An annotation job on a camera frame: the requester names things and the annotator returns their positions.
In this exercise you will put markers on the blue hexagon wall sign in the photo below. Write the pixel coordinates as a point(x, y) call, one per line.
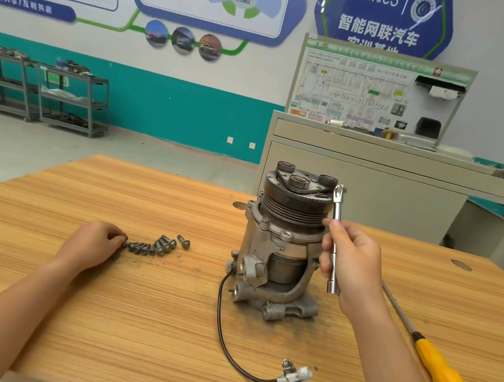
point(382, 11)

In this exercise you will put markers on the person's right hand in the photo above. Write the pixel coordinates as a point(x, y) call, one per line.
point(352, 271)

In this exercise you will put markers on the white wiring display board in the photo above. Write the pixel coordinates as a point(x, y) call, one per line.
point(358, 87)

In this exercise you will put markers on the grey metal compressor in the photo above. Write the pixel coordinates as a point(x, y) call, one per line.
point(278, 238)

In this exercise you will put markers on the silver L-shaped socket wrench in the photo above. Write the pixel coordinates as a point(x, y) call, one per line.
point(337, 209)

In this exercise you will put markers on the person's left hand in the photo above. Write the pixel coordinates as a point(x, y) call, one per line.
point(92, 243)

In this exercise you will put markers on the beige workbench cabinet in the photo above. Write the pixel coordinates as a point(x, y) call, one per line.
point(402, 176)

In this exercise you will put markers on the grey metal shelf cart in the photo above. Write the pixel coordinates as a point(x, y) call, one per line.
point(7, 82)
point(74, 100)

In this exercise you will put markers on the dark round table grommet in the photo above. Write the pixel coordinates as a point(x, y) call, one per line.
point(240, 205)
point(462, 264)

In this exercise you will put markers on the round photo wall decal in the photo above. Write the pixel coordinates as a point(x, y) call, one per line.
point(183, 40)
point(210, 47)
point(157, 33)

